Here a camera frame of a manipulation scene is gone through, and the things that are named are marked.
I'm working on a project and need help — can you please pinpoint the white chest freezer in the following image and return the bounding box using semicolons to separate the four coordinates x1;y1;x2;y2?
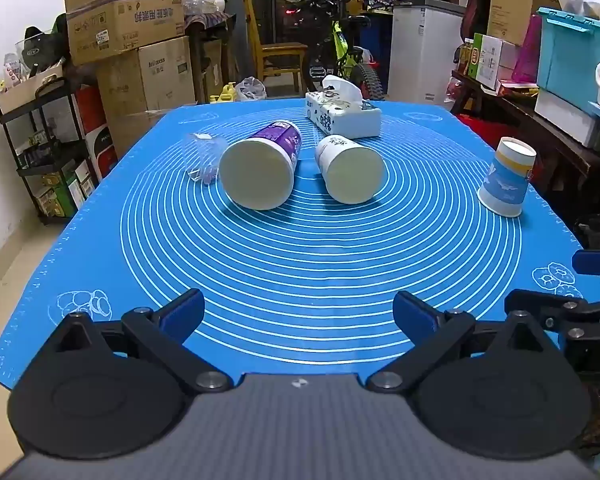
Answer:
387;0;466;106

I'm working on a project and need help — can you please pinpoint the white paper cup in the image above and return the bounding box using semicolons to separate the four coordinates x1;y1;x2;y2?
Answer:
314;134;385;206

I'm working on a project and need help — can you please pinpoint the dark wooden side table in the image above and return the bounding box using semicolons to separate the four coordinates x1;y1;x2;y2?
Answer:
449;69;600;223

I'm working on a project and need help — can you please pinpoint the green and black bicycle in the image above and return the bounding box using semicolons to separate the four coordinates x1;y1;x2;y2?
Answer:
274;0;384;101

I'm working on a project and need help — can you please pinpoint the pink bag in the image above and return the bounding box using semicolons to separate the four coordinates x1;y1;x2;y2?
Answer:
510;13;544;85

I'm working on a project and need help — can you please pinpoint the blue and yellow paper cup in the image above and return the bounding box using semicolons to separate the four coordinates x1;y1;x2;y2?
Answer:
477;136;538;218

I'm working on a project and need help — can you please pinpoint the yellow toy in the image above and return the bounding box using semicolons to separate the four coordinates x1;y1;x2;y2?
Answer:
209;82;237;104

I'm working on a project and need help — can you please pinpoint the green and white carton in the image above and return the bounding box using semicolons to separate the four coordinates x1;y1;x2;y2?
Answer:
472;33;519;92

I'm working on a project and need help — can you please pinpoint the wooden chair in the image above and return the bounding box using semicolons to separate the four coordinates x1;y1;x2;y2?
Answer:
243;0;309;96

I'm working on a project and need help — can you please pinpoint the open brown cardboard box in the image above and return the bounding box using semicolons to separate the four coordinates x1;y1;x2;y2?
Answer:
62;0;186;66

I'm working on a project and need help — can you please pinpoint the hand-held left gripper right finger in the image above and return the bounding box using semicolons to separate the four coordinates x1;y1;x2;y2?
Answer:
367;290;565;395

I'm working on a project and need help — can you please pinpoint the blue silicone baking mat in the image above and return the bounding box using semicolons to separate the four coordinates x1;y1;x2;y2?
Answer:
0;98;600;391

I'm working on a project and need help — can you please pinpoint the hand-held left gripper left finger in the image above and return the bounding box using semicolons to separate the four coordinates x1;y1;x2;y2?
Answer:
34;288;234;395

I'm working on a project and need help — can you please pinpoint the clear plastic cup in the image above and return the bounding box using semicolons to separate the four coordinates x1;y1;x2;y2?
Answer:
182;132;229;186

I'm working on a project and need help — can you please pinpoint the small cardboard tray box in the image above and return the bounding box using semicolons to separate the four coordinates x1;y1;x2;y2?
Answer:
0;62;66;114

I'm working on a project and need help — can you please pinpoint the tall brown cardboard box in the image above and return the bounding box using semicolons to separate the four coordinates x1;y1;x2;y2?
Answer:
487;0;564;46

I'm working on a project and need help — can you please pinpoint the red and white box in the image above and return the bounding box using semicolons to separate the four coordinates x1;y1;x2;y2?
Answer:
74;85;119;181

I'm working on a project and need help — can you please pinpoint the crumpled clear plastic bag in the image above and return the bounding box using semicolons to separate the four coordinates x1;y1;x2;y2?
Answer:
234;76;268;102

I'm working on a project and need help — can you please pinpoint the purple paper cup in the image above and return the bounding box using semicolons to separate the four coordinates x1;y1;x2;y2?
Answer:
218;120;303;211

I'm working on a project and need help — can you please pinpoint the black shelf cart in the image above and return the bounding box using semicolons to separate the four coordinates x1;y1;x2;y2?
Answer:
0;74;107;226

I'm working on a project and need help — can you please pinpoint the teal plastic storage bin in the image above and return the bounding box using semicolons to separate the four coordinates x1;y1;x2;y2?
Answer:
535;7;600;107

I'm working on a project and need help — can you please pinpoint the white patterned tissue box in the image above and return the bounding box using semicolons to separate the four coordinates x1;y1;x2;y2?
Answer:
305;74;383;139

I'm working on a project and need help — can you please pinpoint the black helmet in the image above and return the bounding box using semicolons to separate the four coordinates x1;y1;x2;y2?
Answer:
19;26;69;69

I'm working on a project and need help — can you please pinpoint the white foam box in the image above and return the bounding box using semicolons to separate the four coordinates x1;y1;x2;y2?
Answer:
533;87;600;149

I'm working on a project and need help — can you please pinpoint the large brown cardboard box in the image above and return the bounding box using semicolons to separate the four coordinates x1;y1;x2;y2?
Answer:
96;35;196;122

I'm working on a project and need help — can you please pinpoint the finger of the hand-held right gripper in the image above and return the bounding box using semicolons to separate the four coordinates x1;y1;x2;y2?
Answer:
503;287;600;333
572;248;600;277

